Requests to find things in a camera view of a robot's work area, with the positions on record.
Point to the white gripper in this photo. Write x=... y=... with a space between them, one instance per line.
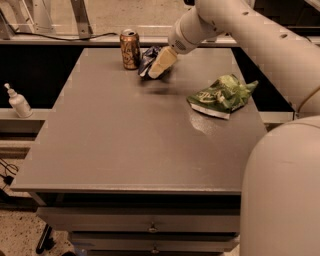
x=179 y=40

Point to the blue chip bag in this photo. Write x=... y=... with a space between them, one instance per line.
x=148 y=57

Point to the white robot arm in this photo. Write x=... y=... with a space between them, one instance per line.
x=280 y=198

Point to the orange soda can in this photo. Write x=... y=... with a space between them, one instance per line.
x=130 y=49

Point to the green chip bag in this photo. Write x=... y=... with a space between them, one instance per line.
x=226 y=95

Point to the grey drawer cabinet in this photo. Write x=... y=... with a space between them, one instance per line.
x=118 y=154

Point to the white pump bottle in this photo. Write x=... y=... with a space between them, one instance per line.
x=18 y=102

